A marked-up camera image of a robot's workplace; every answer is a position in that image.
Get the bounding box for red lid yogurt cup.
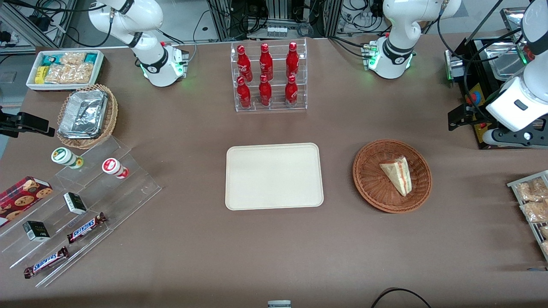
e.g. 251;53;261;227
102;158;129;179

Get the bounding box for clear acrylic bottle rack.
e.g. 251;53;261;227
230;38;308;113

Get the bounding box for black cable loop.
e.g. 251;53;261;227
370;287;433;308

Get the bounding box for green lid yogurt cup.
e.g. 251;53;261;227
51;147;84;169

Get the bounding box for silver metal tray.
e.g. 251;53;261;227
488;41;525;82
500;6;536;33

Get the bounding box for aluminium profile frame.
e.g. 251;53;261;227
208;0;343;40
0;0;78;53

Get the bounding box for Snickers chocolate bar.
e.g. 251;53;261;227
24;246;69;279
66;212;107;244

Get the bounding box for grey wire rack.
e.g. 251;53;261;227
507;170;548;261

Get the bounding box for red cola bottle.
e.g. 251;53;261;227
237;44;253;82
258;74;273;107
286;41;300;78
259;43;274;81
237;76;252;109
285;75;299;106

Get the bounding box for black metal frame machine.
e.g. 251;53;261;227
445;38;531;150

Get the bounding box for light wicker basket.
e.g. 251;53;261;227
57;84;119;150

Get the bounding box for brown wicker basket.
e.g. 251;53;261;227
352;139;432;213

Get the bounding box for small dark green box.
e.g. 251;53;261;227
63;192;87;215
22;221;51;242

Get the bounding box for cream plastic tray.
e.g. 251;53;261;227
225;142;325;211

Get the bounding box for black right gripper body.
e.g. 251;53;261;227
0;109;21;139

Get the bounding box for white plastic snack bin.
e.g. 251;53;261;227
26;50;106;92

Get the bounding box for red plaid cookie box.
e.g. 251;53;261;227
0;176;54;227

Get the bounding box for triangle sandwich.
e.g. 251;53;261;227
379;156;413;197

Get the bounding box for clear acrylic step stand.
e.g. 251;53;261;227
0;136;162;288

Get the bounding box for stacked aluminium foil containers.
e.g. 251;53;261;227
58;90;108;139

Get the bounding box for yellow red emergency stop button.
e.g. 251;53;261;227
466;83;487;107

